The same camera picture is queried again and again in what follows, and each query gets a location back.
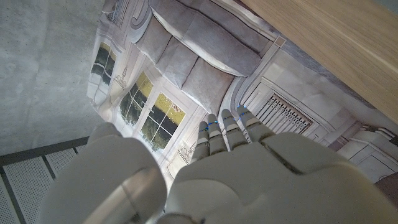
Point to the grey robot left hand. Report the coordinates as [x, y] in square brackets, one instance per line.
[248, 186]

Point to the printed sofa room backdrop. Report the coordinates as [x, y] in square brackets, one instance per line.
[202, 46]

